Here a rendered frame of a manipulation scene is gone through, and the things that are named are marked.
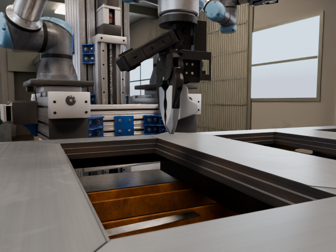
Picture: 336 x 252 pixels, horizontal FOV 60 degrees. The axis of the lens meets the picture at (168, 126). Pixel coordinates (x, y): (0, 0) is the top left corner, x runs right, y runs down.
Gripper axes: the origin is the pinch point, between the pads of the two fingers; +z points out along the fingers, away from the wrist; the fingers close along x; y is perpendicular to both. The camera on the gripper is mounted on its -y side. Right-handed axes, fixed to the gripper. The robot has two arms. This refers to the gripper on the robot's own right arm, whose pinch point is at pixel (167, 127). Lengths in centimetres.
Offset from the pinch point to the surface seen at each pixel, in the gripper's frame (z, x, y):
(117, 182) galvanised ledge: 23, 48, 2
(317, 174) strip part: 5.8, -20.1, 15.1
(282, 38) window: -97, 282, 307
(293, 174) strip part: 5.8, -18.8, 11.9
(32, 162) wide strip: 5.8, 5.5, -23.2
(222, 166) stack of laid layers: 7.2, -5.0, 8.9
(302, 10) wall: -129, 253, 313
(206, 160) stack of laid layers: 7.1, 0.9, 9.1
